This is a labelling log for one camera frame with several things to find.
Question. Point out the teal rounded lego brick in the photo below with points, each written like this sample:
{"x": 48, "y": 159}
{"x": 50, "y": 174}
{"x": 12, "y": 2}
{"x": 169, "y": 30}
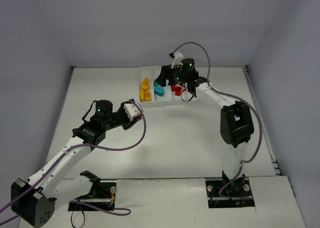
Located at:
{"x": 159, "y": 90}

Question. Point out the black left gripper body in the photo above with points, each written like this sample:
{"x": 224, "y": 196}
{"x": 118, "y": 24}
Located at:
{"x": 128, "y": 123}

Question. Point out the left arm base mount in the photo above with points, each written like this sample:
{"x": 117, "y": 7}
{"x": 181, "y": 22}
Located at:
{"x": 102, "y": 193}

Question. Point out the white divided sorting tray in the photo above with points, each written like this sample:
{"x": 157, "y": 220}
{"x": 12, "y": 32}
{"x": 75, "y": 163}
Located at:
{"x": 169, "y": 98}

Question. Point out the yellow curved lego brick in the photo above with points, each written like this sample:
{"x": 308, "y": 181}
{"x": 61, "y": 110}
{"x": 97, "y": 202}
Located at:
{"x": 147, "y": 96}

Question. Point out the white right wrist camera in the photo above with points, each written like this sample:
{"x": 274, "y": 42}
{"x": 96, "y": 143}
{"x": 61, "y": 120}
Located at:
{"x": 178, "y": 58}

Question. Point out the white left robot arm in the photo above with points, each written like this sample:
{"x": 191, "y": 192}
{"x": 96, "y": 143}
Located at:
{"x": 35, "y": 199}

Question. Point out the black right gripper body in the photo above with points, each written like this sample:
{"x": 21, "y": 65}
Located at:
{"x": 166, "y": 72}

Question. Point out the red curved lego brick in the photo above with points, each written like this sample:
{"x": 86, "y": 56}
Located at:
{"x": 178, "y": 90}

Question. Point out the long yellow lego brick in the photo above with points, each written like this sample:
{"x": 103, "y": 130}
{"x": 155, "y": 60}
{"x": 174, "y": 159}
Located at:
{"x": 142, "y": 95}

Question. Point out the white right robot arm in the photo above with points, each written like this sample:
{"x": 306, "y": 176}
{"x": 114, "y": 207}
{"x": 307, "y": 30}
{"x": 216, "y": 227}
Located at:
{"x": 236, "y": 124}

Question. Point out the yellow rounded lego brick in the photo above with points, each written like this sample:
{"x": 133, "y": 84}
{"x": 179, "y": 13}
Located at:
{"x": 145, "y": 86}

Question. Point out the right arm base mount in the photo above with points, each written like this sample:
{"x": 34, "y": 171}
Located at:
{"x": 237, "y": 195}

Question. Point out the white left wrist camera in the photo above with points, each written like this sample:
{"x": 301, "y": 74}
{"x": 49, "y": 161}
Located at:
{"x": 131, "y": 110}

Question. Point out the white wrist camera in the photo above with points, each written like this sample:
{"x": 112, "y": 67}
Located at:
{"x": 131, "y": 110}
{"x": 178, "y": 58}

